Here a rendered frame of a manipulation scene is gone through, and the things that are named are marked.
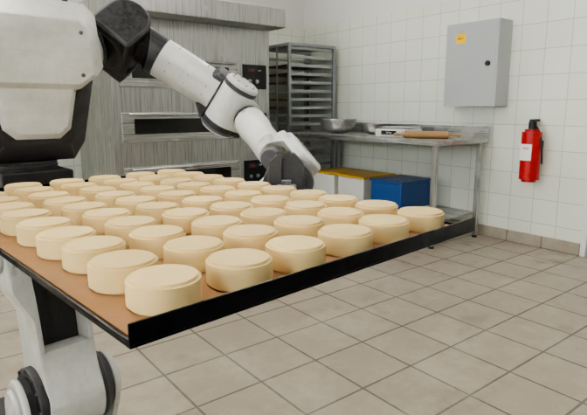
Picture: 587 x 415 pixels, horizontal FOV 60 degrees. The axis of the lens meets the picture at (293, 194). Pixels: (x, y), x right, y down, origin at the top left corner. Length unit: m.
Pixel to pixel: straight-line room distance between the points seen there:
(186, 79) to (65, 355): 0.61
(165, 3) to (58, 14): 3.20
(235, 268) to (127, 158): 3.96
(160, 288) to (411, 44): 5.09
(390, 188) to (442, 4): 1.77
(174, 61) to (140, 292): 0.88
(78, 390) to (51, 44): 0.64
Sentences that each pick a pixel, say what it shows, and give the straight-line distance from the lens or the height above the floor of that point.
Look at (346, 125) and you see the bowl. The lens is 5.24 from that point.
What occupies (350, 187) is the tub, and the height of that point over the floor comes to 0.37.
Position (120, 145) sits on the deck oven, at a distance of 4.28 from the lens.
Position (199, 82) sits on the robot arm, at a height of 1.19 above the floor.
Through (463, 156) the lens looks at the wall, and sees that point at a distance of 4.95.
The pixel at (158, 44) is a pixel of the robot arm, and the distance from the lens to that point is 1.18.
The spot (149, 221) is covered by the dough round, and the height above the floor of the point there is 1.02.
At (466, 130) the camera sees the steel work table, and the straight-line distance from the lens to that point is 4.84.
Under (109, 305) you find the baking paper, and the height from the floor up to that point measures 1.00.
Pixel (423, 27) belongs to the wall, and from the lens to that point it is 5.29.
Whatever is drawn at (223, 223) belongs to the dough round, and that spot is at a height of 1.02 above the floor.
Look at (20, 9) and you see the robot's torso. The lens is 1.06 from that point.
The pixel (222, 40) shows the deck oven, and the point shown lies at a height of 1.72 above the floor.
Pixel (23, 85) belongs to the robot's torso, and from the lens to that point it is 1.04.
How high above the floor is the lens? 1.13
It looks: 10 degrees down
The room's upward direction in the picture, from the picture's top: straight up
